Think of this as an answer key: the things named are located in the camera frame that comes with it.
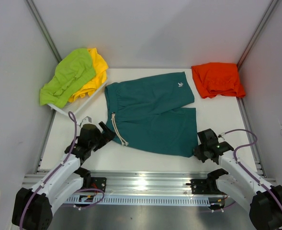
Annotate teal shorts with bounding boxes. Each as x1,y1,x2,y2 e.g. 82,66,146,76
104,72,198,158

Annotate orange shorts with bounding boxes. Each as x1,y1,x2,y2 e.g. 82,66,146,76
192,62,246,99

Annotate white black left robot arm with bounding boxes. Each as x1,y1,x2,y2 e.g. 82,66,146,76
12,122,116,230

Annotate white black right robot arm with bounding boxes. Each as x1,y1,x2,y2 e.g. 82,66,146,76
190,129,282,230

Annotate yellow shorts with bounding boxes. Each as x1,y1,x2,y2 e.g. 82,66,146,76
68,48,109,103

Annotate lime green shorts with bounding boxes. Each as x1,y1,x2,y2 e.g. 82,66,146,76
39,48,96,108

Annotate white perforated plastic basket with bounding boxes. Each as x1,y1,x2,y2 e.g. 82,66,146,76
48,79,108,117

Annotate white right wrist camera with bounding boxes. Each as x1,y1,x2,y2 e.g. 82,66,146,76
218,132,226,139

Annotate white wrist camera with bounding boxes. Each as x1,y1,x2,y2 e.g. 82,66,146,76
218,132,226,139
79,116,92,127

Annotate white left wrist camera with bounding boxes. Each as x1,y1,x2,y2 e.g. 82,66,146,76
79,116,92,127

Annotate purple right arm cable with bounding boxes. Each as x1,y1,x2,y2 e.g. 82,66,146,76
200,128,282,230

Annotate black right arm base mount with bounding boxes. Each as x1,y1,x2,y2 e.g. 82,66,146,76
185,169,228,195

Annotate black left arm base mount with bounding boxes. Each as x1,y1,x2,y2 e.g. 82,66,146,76
74,168,107,192

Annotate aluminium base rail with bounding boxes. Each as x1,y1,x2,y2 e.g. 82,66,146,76
21,170,280,196

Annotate white slotted cable duct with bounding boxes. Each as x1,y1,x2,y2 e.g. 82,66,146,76
65,195,226,207

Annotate aluminium frame post right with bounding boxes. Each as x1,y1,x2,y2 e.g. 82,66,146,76
237,0,281,71

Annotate aluminium frame post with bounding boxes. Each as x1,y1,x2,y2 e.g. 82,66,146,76
24,0,62,63
237,0,281,71

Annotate aluminium frame post left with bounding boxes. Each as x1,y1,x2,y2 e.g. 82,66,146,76
24,0,62,63

